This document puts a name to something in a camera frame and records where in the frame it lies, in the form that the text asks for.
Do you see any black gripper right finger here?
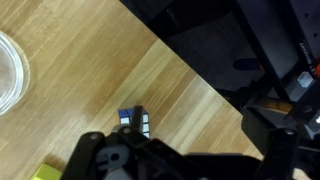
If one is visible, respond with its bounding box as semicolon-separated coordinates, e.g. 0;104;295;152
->
241;107;299;180

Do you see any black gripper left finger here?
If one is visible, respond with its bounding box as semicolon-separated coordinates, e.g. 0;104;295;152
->
59;105;151;180

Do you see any small Rubik's cube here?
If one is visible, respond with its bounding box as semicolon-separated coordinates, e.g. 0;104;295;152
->
117;105;152;139

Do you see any yellow wooden block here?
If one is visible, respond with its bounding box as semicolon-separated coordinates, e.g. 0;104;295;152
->
30;162;64;180

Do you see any clear glass dish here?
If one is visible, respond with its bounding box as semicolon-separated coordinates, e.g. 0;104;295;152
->
0;30;31;118

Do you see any orange-handled clamp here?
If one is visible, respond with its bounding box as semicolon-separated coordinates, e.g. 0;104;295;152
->
248;98;294;114

